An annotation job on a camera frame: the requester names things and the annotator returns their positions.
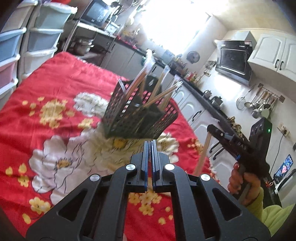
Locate right plastic drawer tower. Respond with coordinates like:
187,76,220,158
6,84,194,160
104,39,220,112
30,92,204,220
17,1,78,82

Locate black box with green light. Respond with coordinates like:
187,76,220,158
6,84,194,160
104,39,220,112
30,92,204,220
249,117,281,208

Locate dark green plastic utensil basket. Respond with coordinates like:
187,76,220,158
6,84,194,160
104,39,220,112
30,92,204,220
102,75,178,139

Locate metal shelf rack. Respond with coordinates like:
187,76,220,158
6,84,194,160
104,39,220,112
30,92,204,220
58,21,116,65

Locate dark steel kettle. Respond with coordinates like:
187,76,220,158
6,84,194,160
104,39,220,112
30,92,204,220
210,96,223,109

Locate black microwave oven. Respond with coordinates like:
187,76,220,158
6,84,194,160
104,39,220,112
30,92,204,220
80,0,112,28

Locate plastic drawer tower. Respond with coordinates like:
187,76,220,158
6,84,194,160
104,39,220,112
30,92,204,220
1,1,38,106
17,1,78,82

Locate wrapped chopsticks pair right basket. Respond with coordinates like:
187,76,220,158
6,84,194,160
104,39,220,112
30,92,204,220
142,75,183,108

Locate wrapped chopsticks pair basket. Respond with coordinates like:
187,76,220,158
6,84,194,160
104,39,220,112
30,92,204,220
142,75,183,108
148,65,170,101

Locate person's right hand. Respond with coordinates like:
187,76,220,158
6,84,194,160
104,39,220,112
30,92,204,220
227,162,261,206

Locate wrapped chopsticks pair centre basket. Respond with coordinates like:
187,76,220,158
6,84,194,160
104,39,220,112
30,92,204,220
148,65,170,101

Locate smartphone with lit screen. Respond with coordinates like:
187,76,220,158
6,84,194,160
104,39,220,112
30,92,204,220
273,154,293,184

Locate green sleeve forearm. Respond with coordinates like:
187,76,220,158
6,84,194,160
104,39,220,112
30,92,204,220
246,187,295,236

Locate white upper wall cabinet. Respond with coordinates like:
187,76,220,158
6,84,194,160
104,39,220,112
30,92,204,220
248,34,295,101

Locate small wall fan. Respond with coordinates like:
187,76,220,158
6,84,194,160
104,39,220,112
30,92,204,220
186,51,200,64

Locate wrapped chopsticks pair in basket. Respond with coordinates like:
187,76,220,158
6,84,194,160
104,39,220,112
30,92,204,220
125,49,155,101

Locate steel pot on shelf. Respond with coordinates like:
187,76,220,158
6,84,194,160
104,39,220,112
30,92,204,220
73,38,94,56

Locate red floral tablecloth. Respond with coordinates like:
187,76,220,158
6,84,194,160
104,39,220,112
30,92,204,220
1,53,202,240

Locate chopsticks pair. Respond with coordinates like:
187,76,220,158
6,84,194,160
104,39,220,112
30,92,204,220
193,132,212,176
125,49,155,101

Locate black range hood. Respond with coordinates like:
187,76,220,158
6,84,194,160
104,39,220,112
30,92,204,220
215,31,256,86

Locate left plastic drawer tower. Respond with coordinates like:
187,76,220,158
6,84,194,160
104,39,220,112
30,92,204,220
1,1,38,106

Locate hanging ladles and utensils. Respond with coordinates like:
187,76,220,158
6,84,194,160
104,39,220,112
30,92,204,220
236,83,285,119

